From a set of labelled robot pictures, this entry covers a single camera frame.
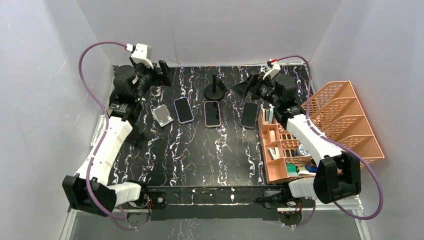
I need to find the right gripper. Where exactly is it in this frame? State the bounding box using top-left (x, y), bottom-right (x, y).
top-left (230, 73), bottom-right (281, 107)

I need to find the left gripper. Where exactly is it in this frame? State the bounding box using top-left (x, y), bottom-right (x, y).
top-left (132, 60), bottom-right (175, 102)

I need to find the phone with purple clear case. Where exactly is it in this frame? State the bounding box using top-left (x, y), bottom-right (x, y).
top-left (240, 102), bottom-right (259, 129)

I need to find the black round phone stand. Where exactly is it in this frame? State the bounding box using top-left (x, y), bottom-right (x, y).
top-left (203, 74), bottom-right (228, 102)

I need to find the phone with pink case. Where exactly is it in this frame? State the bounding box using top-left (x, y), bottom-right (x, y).
top-left (204, 101), bottom-right (222, 128)

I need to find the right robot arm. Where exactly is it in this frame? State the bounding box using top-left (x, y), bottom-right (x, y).
top-left (231, 74), bottom-right (361, 207)

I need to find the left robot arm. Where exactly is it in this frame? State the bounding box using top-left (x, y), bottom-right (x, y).
top-left (62, 60), bottom-right (172, 217)

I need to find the phone with lilac case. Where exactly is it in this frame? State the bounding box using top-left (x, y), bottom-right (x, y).
top-left (173, 97), bottom-right (194, 124)

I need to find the orange desk organizer tray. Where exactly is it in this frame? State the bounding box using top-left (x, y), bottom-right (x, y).
top-left (257, 108), bottom-right (315, 184)

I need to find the white label card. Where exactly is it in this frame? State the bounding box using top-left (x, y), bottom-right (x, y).
top-left (90, 115), bottom-right (106, 147)

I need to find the round blue white tin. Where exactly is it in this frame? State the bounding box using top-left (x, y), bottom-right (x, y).
top-left (296, 144), bottom-right (311, 157)

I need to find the green eraser block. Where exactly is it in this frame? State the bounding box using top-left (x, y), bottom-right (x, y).
top-left (286, 163), bottom-right (299, 177)

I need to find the orange mesh file rack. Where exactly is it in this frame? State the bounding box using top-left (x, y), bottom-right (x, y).
top-left (309, 81), bottom-right (385, 165)

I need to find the blue stapler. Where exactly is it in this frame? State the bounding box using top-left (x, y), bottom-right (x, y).
top-left (305, 161), bottom-right (318, 173)

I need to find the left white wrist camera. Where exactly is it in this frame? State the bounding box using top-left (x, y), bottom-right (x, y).
top-left (125, 43), bottom-right (154, 69)

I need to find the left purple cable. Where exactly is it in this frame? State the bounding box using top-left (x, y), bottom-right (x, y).
top-left (78, 41), bottom-right (152, 231)

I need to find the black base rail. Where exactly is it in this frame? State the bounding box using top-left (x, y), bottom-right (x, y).
top-left (117, 185), bottom-right (316, 229)

